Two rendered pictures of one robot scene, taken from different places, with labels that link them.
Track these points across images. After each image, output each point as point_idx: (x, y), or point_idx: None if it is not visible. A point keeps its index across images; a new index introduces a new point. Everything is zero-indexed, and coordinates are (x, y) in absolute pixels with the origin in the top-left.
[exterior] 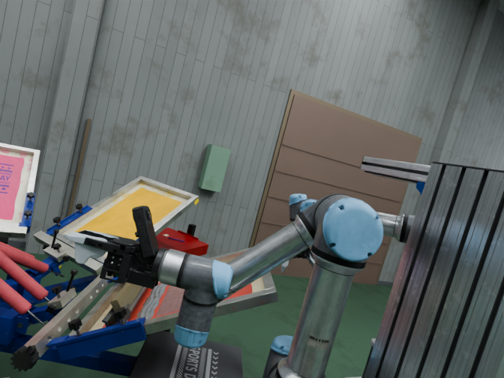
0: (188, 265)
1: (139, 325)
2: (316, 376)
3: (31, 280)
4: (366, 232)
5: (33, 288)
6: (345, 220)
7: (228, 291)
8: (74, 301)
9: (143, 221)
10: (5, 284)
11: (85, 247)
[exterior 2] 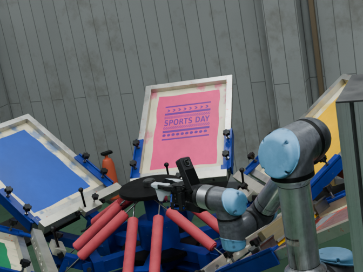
0: (209, 194)
1: (269, 251)
2: (300, 267)
3: (216, 221)
4: (279, 156)
5: (218, 228)
6: (265, 149)
7: (235, 209)
8: (246, 237)
9: (182, 169)
10: (193, 225)
11: (160, 191)
